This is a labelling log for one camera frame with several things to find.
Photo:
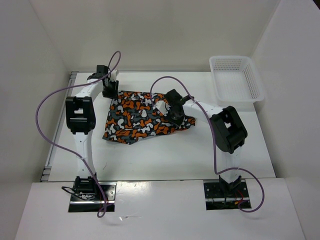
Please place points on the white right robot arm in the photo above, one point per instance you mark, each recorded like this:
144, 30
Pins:
229, 132

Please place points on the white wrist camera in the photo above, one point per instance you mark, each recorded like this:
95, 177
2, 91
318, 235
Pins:
113, 75
163, 107

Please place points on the aluminium table edge rail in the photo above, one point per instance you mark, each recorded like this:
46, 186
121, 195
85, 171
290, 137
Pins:
52, 150

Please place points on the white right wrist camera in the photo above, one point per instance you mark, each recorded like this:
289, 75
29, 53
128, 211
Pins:
163, 107

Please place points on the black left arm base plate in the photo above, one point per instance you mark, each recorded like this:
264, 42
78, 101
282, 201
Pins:
92, 202

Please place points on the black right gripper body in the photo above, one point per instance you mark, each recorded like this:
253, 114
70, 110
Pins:
173, 117

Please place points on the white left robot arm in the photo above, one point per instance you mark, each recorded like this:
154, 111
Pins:
81, 121

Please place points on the orange black camouflage shorts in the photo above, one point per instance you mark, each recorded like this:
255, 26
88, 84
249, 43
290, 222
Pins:
131, 118

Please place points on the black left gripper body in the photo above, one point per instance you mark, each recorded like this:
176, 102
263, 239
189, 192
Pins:
111, 91

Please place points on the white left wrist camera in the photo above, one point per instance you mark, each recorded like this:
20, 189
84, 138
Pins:
113, 75

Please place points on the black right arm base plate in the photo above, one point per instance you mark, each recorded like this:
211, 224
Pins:
216, 199

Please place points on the white perforated plastic basket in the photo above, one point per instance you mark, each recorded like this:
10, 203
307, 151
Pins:
236, 80

